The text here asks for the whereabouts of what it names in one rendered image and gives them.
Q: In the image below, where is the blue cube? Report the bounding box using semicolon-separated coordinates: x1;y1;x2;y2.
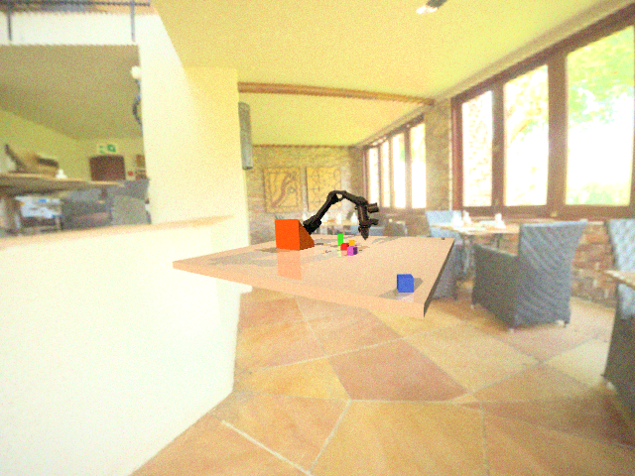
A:
397;274;414;293

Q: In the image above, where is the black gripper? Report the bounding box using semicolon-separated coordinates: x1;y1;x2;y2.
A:
358;213;372;241

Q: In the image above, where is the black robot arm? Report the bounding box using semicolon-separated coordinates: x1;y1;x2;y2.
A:
303;190;380;236

